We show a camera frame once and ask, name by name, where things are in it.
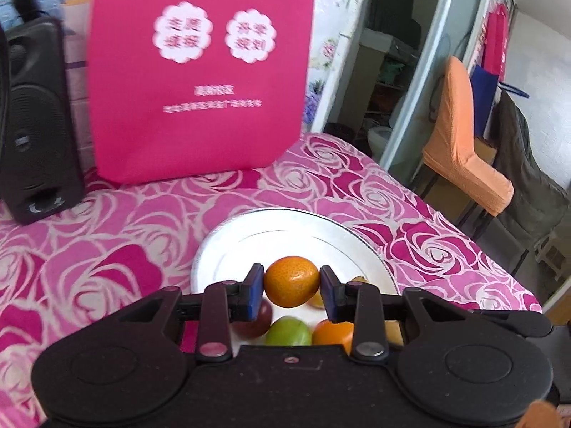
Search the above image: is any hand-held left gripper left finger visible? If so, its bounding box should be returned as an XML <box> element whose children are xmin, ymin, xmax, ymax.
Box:
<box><xmin>107</xmin><ymin>263</ymin><xmax>266</xmax><ymax>363</ymax></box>

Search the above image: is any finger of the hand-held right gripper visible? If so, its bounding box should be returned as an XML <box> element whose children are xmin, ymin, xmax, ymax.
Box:
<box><xmin>479</xmin><ymin>310</ymin><xmax>555</xmax><ymax>338</ymax></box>

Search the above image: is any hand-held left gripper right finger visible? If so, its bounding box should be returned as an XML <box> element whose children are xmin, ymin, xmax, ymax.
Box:
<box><xmin>319</xmin><ymin>265</ymin><xmax>487</xmax><ymax>363</ymax></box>

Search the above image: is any small orange kumquat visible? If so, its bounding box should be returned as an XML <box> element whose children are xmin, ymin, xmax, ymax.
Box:
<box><xmin>309</xmin><ymin>276</ymin><xmax>371</xmax><ymax>309</ymax></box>

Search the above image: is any dark red plum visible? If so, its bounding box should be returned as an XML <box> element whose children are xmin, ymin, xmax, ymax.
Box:
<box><xmin>231</xmin><ymin>299</ymin><xmax>274</xmax><ymax>340</ymax></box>

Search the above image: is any orange with green stem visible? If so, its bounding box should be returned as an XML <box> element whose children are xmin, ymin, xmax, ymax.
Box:
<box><xmin>311</xmin><ymin>320</ymin><xmax>356</xmax><ymax>354</ymax></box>

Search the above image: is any medium tangerine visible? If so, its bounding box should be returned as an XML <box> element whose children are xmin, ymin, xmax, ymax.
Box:
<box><xmin>263</xmin><ymin>256</ymin><xmax>321</xmax><ymax>308</ymax></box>

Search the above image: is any elongated green mango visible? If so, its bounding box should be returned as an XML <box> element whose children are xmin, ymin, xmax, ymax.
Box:
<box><xmin>264</xmin><ymin>316</ymin><xmax>313</xmax><ymax>347</ymax></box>

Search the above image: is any white plate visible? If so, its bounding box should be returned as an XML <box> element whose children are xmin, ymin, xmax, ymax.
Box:
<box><xmin>190</xmin><ymin>208</ymin><xmax>400</xmax><ymax>348</ymax></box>

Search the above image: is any white plastic rack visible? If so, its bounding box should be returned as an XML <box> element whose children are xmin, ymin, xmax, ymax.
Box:
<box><xmin>535</xmin><ymin>227</ymin><xmax>571</xmax><ymax>281</ymax></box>

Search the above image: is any dark grey covered chair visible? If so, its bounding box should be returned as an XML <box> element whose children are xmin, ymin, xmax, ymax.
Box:
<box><xmin>491</xmin><ymin>91</ymin><xmax>571</xmax><ymax>250</ymax></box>

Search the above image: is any pink rose printed tablecloth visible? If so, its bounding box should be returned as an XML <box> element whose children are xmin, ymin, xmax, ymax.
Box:
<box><xmin>0</xmin><ymin>133</ymin><xmax>542</xmax><ymax>428</ymax></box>

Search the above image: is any white toilet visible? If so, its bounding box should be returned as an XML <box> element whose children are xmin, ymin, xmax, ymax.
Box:
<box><xmin>368</xmin><ymin>125</ymin><xmax>393</xmax><ymax>157</ymax></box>

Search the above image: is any magenta tote bag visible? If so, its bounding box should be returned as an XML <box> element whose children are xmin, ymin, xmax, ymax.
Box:
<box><xmin>88</xmin><ymin>0</ymin><xmax>318</xmax><ymax>185</ymax></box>

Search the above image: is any chair with orange cover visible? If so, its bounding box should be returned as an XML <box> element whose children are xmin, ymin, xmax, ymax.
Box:
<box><xmin>408</xmin><ymin>56</ymin><xmax>515</xmax><ymax>241</ymax></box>

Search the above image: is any blue hanging bag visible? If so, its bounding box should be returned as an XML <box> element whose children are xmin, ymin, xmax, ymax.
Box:
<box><xmin>470</xmin><ymin>65</ymin><xmax>529</xmax><ymax>139</ymax></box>

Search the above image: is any black speaker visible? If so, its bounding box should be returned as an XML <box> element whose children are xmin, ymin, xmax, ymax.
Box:
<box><xmin>0</xmin><ymin>15</ymin><xmax>86</xmax><ymax>226</ymax></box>

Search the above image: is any pink hanging bag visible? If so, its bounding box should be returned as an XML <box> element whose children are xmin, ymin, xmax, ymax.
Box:
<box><xmin>479</xmin><ymin>4</ymin><xmax>510</xmax><ymax>76</ymax></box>

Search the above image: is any black microphone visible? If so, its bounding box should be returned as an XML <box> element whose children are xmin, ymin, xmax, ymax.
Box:
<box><xmin>12</xmin><ymin>0</ymin><xmax>43</xmax><ymax>21</ymax></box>

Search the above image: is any white door frame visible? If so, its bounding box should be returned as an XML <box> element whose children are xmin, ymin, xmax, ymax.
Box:
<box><xmin>379</xmin><ymin>0</ymin><xmax>462</xmax><ymax>174</ymax></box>

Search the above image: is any floral printed wall sheet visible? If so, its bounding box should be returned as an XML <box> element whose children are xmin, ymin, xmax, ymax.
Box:
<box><xmin>303</xmin><ymin>0</ymin><xmax>375</xmax><ymax>132</ymax></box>

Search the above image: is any blue bedding wall poster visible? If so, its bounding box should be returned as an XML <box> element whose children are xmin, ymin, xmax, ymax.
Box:
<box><xmin>0</xmin><ymin>0</ymin><xmax>96</xmax><ymax>36</ymax></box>

